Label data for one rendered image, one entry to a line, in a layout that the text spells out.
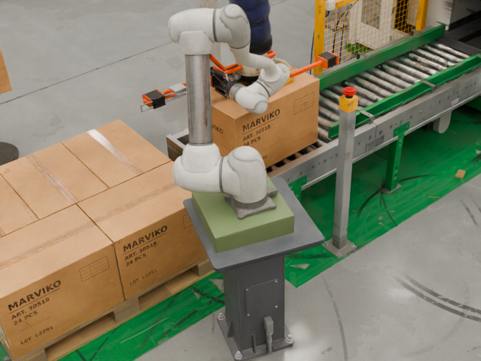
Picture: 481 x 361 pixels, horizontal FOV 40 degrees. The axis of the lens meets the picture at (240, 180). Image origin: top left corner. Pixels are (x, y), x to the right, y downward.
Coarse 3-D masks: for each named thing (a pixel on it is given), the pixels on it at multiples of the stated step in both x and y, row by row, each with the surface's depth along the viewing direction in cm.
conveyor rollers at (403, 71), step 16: (416, 48) 476; (432, 48) 475; (448, 48) 475; (384, 64) 457; (400, 64) 457; (416, 64) 456; (432, 64) 456; (448, 64) 456; (352, 80) 445; (368, 80) 447; (400, 80) 438; (416, 80) 438; (320, 96) 425; (336, 96) 425; (368, 96) 426; (384, 96) 427; (320, 112) 413; (336, 112) 415; (384, 112) 408; (320, 128) 394; (320, 144) 382; (288, 160) 369
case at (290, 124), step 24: (216, 96) 349; (288, 96) 349; (312, 96) 362; (216, 120) 343; (240, 120) 333; (264, 120) 345; (288, 120) 358; (312, 120) 372; (216, 144) 353; (240, 144) 341; (264, 144) 353; (288, 144) 367
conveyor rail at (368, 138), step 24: (480, 72) 434; (432, 96) 411; (384, 120) 390; (408, 120) 406; (432, 120) 423; (336, 144) 372; (360, 144) 386; (384, 144) 401; (288, 168) 355; (312, 168) 368
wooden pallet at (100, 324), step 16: (176, 272) 359; (192, 272) 376; (208, 272) 376; (160, 288) 367; (176, 288) 367; (128, 304) 346; (144, 304) 358; (96, 320) 350; (112, 320) 349; (64, 336) 328; (80, 336) 342; (96, 336) 342; (32, 352) 320; (48, 352) 334; (64, 352) 333
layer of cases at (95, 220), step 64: (128, 128) 404; (0, 192) 356; (64, 192) 354; (128, 192) 352; (0, 256) 315; (64, 256) 313; (128, 256) 331; (192, 256) 361; (0, 320) 299; (64, 320) 323
